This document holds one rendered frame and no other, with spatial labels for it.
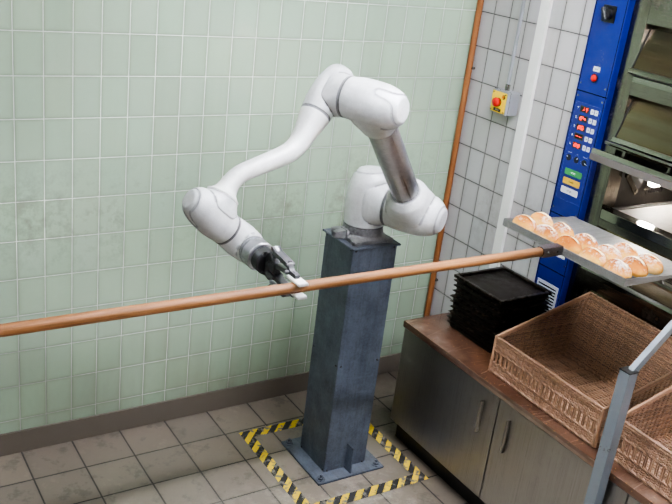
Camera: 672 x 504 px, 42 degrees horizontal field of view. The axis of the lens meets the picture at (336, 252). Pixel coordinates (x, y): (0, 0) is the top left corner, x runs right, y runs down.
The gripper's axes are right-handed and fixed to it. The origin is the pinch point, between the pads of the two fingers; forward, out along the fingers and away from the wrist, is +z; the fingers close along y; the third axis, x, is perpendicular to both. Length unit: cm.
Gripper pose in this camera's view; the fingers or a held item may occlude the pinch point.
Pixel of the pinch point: (296, 286)
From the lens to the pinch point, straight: 232.7
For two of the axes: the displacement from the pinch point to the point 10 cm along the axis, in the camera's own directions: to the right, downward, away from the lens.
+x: -8.4, 1.1, -5.3
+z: 5.3, 3.8, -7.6
